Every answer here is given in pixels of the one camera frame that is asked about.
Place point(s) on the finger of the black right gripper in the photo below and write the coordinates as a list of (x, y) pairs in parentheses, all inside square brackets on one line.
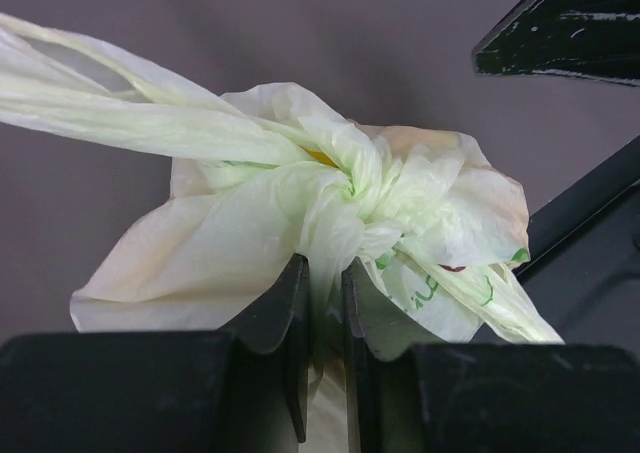
[(595, 40)]

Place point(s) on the pale green plastic bag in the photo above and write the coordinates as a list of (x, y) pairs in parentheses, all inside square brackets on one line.
[(260, 175)]

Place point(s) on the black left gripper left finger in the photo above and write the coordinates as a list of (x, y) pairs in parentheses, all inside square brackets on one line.
[(239, 388)]

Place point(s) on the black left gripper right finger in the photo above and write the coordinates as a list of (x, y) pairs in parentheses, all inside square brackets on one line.
[(408, 391)]

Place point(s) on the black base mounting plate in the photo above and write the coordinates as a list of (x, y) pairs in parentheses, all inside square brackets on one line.
[(584, 272)]

